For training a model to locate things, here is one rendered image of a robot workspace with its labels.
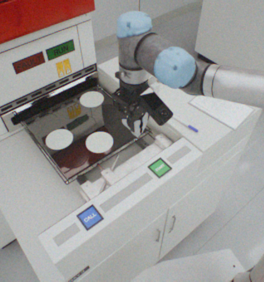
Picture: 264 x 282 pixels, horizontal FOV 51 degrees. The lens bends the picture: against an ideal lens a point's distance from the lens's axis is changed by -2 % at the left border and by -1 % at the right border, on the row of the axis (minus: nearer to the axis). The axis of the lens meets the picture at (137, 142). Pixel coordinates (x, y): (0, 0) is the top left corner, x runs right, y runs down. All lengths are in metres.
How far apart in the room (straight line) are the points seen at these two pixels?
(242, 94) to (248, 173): 1.59
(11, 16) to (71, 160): 0.49
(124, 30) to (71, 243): 0.54
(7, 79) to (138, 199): 0.64
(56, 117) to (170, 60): 0.70
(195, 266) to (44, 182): 0.58
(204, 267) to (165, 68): 0.60
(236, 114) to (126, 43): 0.59
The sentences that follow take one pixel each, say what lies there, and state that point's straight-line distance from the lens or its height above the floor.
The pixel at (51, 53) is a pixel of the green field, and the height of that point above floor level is 1.10.
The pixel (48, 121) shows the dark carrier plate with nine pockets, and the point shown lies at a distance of 1.14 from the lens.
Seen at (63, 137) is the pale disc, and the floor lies 0.90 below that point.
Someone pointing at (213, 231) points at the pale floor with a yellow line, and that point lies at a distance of 1.87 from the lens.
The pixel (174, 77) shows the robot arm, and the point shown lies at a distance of 0.54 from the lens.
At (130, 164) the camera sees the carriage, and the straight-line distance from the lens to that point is 0.98.
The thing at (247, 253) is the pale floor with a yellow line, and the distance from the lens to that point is 1.88.
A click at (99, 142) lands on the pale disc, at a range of 1.02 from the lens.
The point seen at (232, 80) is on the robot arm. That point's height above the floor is 1.32.
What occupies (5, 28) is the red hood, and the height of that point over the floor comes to 1.27.
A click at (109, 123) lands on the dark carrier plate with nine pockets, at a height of 0.90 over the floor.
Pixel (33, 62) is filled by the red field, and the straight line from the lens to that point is 1.11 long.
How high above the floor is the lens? 1.68
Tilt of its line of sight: 50 degrees down
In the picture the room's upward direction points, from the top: straight up
